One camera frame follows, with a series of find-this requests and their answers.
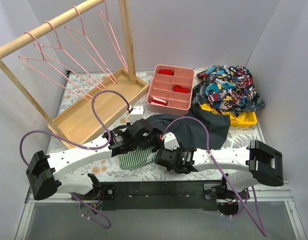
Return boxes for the green white striped shorts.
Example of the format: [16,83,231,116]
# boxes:
[119,147,157,170]

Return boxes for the dark navy shorts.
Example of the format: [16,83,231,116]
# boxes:
[146,107,231,152]

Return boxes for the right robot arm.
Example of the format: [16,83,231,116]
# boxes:
[155,140,284,199]

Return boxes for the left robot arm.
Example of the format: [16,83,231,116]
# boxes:
[26,119,155,201]

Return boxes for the colourful comic print shorts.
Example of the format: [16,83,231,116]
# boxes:
[191,65,265,116]

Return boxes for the red white striped sock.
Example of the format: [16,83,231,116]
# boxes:
[151,97,167,106]

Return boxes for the wooden clothes rack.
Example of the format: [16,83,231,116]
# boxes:
[0,0,150,150]

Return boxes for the pink divided organizer box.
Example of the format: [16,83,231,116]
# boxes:
[146,64,194,116]

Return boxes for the red sock middle compartment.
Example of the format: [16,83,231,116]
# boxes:
[173,85,190,94]

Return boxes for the red sock compartment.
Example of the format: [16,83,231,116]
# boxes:
[173,85,190,94]
[158,69,174,76]

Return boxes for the red sock top compartment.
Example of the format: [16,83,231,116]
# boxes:
[158,69,174,76]

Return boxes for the yellow plastic tray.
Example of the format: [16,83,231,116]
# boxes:
[200,103,257,128]

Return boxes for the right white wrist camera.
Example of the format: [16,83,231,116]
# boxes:
[159,132,180,151]

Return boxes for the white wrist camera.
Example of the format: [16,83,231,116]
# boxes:
[128,105,145,123]
[159,132,180,151]

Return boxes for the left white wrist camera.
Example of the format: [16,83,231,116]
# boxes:
[128,105,145,123]

